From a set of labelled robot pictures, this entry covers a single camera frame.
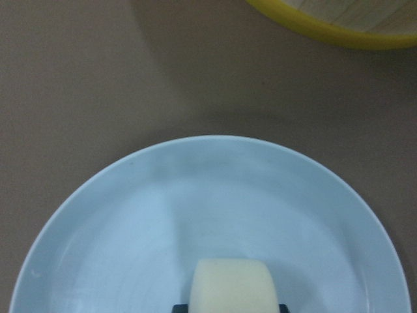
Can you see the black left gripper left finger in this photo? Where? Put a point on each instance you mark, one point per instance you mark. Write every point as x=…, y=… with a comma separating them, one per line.
x=180, y=308

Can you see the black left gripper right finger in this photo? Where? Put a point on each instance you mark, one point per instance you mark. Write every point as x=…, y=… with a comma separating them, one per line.
x=283, y=308

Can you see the white steamed bun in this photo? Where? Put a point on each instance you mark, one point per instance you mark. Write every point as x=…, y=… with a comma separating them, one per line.
x=232, y=285

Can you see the yellow rimmed bamboo steamer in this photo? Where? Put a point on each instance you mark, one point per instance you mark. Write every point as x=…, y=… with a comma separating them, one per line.
x=357, y=24

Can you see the light blue plate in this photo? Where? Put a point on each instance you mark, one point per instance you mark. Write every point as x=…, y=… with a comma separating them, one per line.
x=128, y=239

